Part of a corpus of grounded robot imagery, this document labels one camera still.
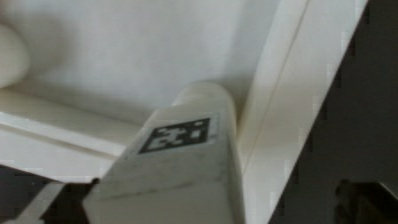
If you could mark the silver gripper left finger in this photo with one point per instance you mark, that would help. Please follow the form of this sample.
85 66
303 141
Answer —
56 207

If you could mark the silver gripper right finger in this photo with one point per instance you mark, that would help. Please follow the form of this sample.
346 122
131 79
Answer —
367 203

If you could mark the white square tabletop tray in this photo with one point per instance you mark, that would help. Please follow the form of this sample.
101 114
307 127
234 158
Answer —
102 56

